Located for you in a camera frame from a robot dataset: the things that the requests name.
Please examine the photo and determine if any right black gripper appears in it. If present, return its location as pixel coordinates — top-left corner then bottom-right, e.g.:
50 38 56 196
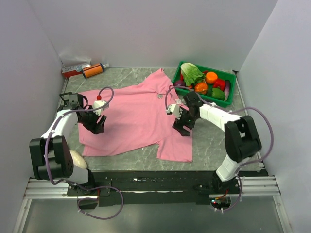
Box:
173 106 198 137

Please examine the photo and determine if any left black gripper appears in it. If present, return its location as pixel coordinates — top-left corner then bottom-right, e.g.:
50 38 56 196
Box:
79 105 106 134

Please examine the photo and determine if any pink t-shirt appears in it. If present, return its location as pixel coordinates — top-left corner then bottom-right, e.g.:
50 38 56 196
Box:
78 69 192 162

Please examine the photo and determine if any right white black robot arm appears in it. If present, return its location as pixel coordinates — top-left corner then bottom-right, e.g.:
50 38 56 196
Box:
165 92 262 194

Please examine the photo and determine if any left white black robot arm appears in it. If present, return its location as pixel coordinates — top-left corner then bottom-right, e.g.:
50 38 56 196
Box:
29 92 109 195

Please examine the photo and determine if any purple onion toy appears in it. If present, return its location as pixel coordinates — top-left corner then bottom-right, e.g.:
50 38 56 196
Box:
173 80 185 86

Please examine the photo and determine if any green pepper toy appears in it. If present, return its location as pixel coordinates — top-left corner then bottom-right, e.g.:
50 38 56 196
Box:
211 88 226 101

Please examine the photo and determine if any green plastic bin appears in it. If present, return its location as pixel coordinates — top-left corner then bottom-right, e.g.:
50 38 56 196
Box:
173 61 236 107

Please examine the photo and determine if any white daikon radish toy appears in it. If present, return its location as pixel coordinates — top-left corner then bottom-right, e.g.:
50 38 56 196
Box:
70 150 87 169

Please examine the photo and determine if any green lettuce toy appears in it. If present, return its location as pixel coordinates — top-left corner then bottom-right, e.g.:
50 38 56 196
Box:
180 63 205 86

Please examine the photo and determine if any orange toy fruit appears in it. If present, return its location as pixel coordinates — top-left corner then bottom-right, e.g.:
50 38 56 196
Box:
205 71 218 84

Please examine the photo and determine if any orange cylindrical bottle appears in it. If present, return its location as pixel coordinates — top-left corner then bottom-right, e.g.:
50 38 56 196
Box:
82 63 109 78

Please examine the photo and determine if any red white flat box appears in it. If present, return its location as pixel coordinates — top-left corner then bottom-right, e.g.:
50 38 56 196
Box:
62 62 91 78

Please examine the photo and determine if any purple eggplant toy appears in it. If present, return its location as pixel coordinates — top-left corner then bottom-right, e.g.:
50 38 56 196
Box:
224 80 231 101

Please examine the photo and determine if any clear plastic bag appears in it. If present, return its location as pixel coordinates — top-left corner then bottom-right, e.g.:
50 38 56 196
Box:
59 50 91 67

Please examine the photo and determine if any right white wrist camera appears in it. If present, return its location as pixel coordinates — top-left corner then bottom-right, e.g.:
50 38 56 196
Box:
166 104 182 119

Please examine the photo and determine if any small black square frame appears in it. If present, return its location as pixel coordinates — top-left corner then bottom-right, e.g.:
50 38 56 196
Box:
58 92 72 111

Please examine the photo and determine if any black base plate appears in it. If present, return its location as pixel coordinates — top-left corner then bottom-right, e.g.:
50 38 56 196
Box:
67 171 267 207

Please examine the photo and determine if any aluminium rail frame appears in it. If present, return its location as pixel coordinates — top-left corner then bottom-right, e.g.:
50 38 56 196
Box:
14 177 293 233

